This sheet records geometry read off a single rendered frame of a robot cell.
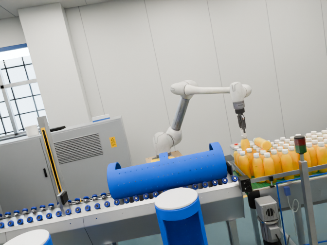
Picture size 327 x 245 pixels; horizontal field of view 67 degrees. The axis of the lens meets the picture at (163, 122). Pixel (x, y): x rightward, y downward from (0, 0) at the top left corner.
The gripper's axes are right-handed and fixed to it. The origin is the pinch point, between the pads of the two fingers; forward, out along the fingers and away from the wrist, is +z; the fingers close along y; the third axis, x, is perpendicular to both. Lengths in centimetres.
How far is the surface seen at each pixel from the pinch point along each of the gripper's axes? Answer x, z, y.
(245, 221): 7, 124, -74
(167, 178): -67, 15, 27
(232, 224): -26, 64, 22
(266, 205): -7, 39, 48
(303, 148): 20, 4, 52
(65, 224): -149, 36, 25
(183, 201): -59, 20, 58
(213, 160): -31.8, 9.7, 25.8
